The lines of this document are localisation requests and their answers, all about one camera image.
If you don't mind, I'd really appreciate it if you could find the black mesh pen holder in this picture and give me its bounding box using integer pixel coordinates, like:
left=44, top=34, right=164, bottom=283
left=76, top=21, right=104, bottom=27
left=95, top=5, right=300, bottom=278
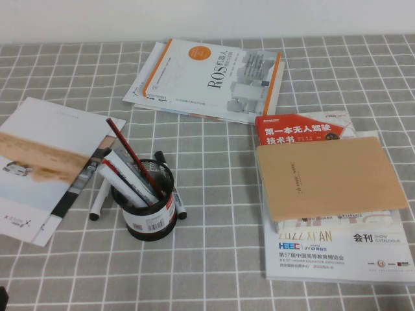
left=110, top=158, right=178, bottom=242

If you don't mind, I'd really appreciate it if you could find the white orange ROS book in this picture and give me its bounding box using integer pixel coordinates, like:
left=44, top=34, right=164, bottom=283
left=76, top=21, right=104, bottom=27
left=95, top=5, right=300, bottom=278
left=142, top=38, right=283, bottom=126

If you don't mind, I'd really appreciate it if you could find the white brochure desert car photo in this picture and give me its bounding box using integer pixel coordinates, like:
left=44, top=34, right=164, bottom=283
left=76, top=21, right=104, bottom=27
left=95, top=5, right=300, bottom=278
left=0, top=96, right=126, bottom=244

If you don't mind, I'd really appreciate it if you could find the grey translucent pen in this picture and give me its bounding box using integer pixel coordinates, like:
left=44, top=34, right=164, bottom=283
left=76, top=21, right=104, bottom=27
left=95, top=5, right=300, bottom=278
left=113, top=147, right=143, bottom=182

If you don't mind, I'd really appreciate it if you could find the white marker red print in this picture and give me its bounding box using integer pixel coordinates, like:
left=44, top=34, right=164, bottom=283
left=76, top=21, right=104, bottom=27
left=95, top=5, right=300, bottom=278
left=152, top=150, right=188, bottom=220

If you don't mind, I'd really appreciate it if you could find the white brochure dark photo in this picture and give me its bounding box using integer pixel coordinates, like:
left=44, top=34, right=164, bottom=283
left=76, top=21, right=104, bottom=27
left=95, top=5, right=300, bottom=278
left=32, top=134, right=118, bottom=248

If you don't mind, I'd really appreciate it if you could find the red black striped pencil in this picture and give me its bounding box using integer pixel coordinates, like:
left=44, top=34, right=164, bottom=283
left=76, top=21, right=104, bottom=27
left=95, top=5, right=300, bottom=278
left=106, top=117, right=167, bottom=200

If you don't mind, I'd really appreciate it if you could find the red cover paperback book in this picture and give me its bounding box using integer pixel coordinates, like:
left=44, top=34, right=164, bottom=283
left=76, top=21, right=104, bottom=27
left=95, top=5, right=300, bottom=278
left=254, top=111, right=405, bottom=233

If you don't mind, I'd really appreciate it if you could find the tan kraft notebook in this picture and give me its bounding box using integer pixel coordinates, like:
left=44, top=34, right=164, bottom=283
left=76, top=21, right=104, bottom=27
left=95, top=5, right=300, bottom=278
left=254, top=135, right=410, bottom=223

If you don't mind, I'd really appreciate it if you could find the white thin booklet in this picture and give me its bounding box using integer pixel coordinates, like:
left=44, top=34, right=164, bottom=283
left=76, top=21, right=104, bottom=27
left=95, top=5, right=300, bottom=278
left=122, top=41, right=287, bottom=126

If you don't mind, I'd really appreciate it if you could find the white marker black cap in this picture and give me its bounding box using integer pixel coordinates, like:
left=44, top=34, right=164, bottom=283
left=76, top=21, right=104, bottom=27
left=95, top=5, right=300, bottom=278
left=89, top=178, right=112, bottom=222
left=102, top=148, right=156, bottom=205

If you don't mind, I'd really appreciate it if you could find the white marker red navy stripe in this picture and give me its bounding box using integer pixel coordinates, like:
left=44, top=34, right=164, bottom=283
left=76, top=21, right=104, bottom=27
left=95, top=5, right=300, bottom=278
left=97, top=161, right=150, bottom=209

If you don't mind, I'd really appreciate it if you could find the white HEEC show catalogue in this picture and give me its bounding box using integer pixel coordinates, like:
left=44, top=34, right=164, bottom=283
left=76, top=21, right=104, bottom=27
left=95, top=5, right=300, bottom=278
left=261, top=130, right=415, bottom=286

